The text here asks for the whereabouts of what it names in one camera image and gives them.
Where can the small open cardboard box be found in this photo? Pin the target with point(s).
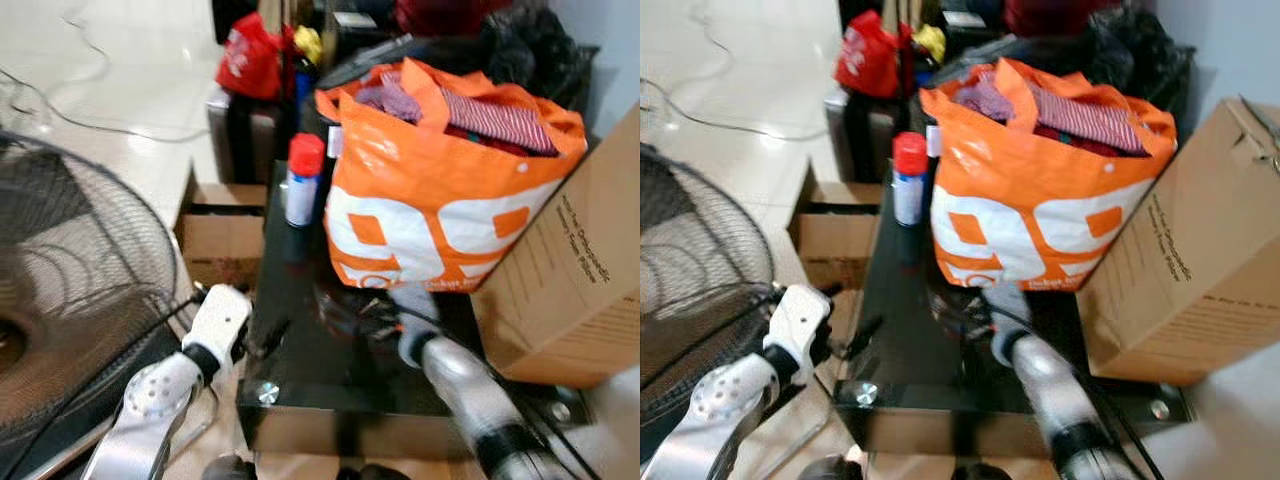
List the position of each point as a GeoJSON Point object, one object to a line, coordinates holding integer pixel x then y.
{"type": "Point", "coordinates": [220, 235]}
{"type": "Point", "coordinates": [835, 235]}

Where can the large printed cardboard box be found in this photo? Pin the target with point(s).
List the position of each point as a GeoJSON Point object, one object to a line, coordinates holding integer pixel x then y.
{"type": "Point", "coordinates": [575, 280]}
{"type": "Point", "coordinates": [1190, 260]}

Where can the black glass table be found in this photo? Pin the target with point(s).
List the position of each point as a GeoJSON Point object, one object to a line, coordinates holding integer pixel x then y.
{"type": "Point", "coordinates": [330, 380]}
{"type": "Point", "coordinates": [920, 390]}

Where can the purple cloth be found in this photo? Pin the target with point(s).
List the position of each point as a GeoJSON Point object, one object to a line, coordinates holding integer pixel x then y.
{"type": "Point", "coordinates": [985, 100]}
{"type": "Point", "coordinates": [390, 100]}

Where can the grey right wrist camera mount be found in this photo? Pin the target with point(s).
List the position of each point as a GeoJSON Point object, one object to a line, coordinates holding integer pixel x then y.
{"type": "Point", "coordinates": [1008, 330]}
{"type": "Point", "coordinates": [412, 335]}

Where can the yellow cloth item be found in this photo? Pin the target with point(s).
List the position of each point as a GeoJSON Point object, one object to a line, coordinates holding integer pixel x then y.
{"type": "Point", "coordinates": [308, 45]}
{"type": "Point", "coordinates": [930, 42]}

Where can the red white striped cloth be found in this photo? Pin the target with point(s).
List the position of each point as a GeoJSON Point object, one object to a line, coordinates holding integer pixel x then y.
{"type": "Point", "coordinates": [500, 120]}
{"type": "Point", "coordinates": [1090, 120]}

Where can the brown stool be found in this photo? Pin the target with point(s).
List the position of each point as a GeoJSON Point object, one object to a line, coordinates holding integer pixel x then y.
{"type": "Point", "coordinates": [862, 140]}
{"type": "Point", "coordinates": [245, 140]}

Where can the red capped spray can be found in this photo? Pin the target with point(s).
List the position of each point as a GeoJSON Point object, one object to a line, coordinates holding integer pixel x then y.
{"type": "Point", "coordinates": [909, 180]}
{"type": "Point", "coordinates": [303, 180]}

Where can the black plastic bag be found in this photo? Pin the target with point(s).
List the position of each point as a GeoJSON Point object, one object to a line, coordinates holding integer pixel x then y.
{"type": "Point", "coordinates": [1130, 45]}
{"type": "Point", "coordinates": [530, 45]}

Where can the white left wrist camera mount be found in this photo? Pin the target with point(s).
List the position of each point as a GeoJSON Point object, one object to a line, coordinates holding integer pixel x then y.
{"type": "Point", "coordinates": [800, 318]}
{"type": "Point", "coordinates": [220, 318]}

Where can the red plastic bag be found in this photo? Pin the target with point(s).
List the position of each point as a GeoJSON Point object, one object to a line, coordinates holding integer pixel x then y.
{"type": "Point", "coordinates": [250, 60]}
{"type": "Point", "coordinates": [870, 58]}

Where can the orange and white shopping bag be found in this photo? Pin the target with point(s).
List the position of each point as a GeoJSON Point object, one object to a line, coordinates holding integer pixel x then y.
{"type": "Point", "coordinates": [1030, 210]}
{"type": "Point", "coordinates": [430, 210]}

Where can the dark red item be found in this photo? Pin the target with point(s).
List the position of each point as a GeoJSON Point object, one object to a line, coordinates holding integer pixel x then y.
{"type": "Point", "coordinates": [1050, 15]}
{"type": "Point", "coordinates": [440, 15]}

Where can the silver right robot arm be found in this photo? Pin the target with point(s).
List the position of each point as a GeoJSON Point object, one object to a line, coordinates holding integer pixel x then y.
{"type": "Point", "coordinates": [480, 400]}
{"type": "Point", "coordinates": [1060, 400]}

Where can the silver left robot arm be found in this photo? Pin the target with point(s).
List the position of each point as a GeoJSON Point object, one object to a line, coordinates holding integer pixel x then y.
{"type": "Point", "coordinates": [715, 405]}
{"type": "Point", "coordinates": [150, 400]}

